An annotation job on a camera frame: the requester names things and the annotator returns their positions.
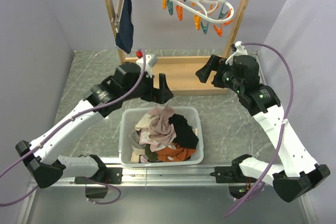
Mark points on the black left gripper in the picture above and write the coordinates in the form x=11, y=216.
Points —
x=160, y=95

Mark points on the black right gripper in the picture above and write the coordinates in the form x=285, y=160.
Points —
x=216, y=63

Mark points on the pink beige underwear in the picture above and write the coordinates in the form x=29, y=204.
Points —
x=155, y=129

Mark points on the black underwear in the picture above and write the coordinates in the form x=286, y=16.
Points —
x=185, y=137

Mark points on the white clip hanger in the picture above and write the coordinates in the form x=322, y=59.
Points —
x=206, y=13

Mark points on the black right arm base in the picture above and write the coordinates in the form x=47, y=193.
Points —
x=238, y=184

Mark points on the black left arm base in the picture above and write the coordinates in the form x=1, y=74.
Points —
x=97, y=186

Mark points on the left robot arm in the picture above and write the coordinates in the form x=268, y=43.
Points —
x=43, y=156

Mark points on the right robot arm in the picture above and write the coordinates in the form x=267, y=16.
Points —
x=299, y=171

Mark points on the navy blue underwear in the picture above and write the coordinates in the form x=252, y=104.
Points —
x=124, y=37

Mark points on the wooden clip hanger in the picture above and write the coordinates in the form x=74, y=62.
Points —
x=118, y=13

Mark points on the wooden clothes rack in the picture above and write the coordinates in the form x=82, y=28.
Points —
x=180, y=70

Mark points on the white plastic laundry basket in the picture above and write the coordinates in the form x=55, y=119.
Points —
x=129, y=120

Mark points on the grey garment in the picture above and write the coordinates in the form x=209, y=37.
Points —
x=134, y=141

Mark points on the orange brown garment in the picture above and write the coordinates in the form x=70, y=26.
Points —
x=176, y=154

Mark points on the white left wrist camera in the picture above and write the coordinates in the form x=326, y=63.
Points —
x=147, y=60

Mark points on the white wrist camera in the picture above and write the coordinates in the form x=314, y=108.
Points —
x=237, y=49
x=147, y=60

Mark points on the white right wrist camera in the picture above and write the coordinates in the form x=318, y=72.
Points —
x=237, y=49

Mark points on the aluminium mounting rail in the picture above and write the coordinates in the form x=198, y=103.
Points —
x=189, y=175

